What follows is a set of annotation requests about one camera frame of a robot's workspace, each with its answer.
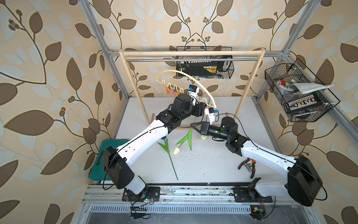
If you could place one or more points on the back black wire basket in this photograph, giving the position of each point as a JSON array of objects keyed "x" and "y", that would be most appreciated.
[{"x": 210, "y": 58}]

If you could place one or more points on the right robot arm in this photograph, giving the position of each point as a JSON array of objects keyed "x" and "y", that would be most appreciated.
[{"x": 300, "y": 180}]

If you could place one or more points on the white folded cloth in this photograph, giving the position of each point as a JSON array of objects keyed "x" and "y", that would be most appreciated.
[{"x": 305, "y": 88}]

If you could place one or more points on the connector box in basket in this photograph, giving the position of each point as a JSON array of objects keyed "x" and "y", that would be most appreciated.
[{"x": 304, "y": 102}]

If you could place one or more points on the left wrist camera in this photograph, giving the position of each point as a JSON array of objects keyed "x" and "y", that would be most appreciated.
[{"x": 193, "y": 91}]

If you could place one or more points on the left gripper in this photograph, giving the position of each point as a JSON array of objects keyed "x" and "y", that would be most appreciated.
[{"x": 201, "y": 109}]

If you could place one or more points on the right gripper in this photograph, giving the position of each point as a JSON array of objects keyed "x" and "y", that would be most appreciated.
[{"x": 205, "y": 128}]

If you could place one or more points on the black wire basket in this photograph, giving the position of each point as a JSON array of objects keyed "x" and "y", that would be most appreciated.
[
  {"x": 280, "y": 77},
  {"x": 210, "y": 58}
]

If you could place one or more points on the orange handled pliers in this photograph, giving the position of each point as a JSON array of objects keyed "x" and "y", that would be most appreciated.
[{"x": 249, "y": 164}]

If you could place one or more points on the blue artificial tulip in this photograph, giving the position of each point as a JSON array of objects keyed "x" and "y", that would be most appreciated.
[{"x": 165, "y": 146}]

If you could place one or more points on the metal base rail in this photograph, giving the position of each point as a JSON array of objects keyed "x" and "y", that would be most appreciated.
[{"x": 184, "y": 194}]

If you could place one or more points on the green plastic case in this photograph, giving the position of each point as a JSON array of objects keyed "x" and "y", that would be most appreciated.
[{"x": 97, "y": 172}]

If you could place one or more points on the black yellow box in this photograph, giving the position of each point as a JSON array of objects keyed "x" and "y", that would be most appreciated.
[{"x": 206, "y": 68}]

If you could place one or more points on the white artificial tulip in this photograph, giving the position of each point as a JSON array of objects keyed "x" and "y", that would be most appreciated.
[
  {"x": 203, "y": 136},
  {"x": 187, "y": 138}
]

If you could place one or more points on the wooden clothes rack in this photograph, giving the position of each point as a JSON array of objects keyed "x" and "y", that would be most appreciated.
[{"x": 257, "y": 55}]

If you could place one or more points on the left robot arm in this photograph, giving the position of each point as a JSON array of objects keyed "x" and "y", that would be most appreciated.
[{"x": 117, "y": 162}]

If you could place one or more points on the right black wire basket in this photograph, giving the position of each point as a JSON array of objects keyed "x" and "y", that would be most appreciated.
[{"x": 280, "y": 77}]

